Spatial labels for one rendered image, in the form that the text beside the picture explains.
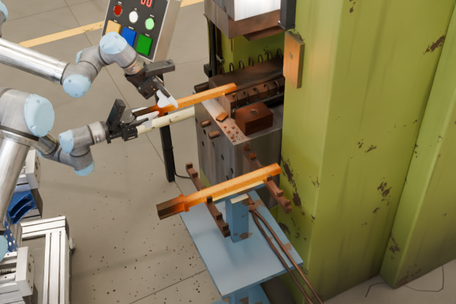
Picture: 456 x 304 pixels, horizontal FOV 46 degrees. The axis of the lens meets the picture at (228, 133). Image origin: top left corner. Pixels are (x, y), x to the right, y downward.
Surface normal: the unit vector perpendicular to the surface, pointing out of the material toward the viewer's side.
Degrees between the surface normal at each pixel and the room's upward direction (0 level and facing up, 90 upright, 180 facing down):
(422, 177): 90
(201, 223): 0
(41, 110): 85
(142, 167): 0
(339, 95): 90
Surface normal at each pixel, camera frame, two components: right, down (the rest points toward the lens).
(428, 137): -0.90, 0.31
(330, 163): 0.44, 0.58
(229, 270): -0.03, -0.75
